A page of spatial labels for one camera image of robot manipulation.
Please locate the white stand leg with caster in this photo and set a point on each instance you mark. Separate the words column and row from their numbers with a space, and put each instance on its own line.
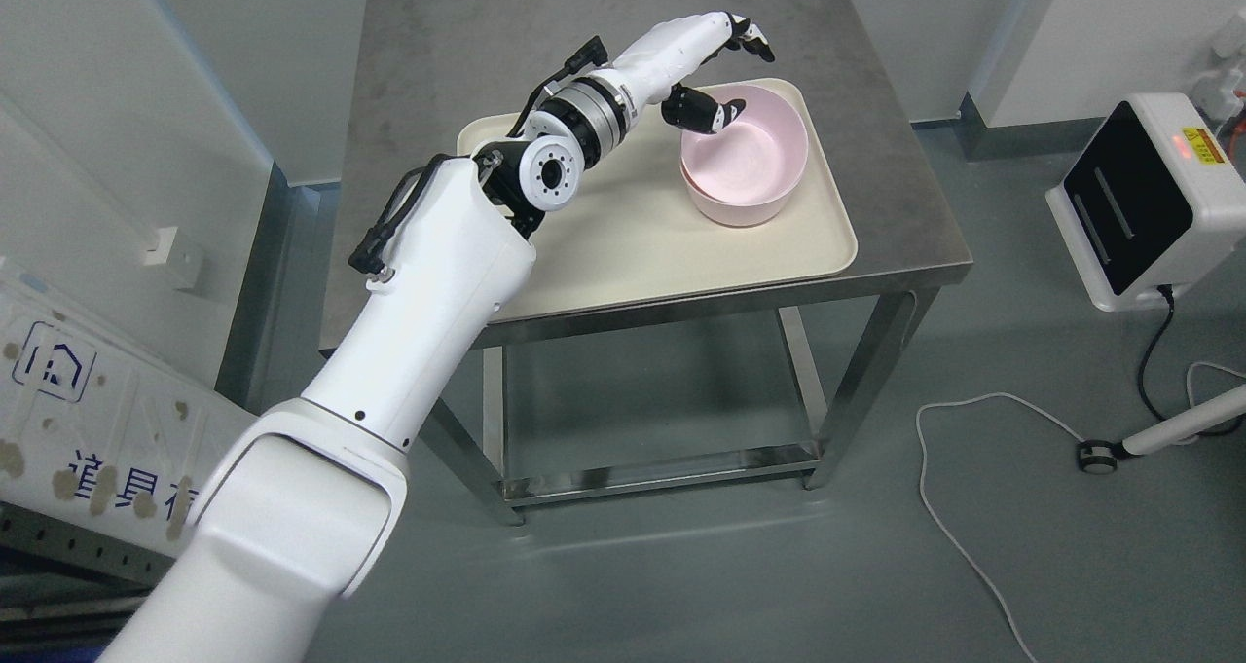
column 1100, row 457

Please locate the white wall plug adapter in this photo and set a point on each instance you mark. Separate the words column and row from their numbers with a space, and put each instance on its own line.
column 1228, row 44

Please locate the pink bowl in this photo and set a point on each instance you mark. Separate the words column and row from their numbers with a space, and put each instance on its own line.
column 759, row 158
column 740, row 210

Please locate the white wall socket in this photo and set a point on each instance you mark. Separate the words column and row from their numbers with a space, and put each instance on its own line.
column 177, row 258

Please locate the beige plastic tray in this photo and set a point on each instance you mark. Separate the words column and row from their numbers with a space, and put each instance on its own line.
column 631, row 236

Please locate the white black box appliance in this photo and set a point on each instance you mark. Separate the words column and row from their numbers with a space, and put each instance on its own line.
column 1152, row 201

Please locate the stainless steel table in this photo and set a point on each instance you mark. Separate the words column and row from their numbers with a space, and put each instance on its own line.
column 847, row 272

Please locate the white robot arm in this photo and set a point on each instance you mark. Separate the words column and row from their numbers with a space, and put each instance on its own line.
column 299, row 510

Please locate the blue plastic bin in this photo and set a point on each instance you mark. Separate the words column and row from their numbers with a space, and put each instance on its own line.
column 75, row 654

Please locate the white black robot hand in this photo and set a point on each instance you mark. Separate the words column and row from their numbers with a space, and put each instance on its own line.
column 681, row 55

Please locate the metal shelf rack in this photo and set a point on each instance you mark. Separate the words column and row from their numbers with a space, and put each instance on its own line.
column 63, row 585

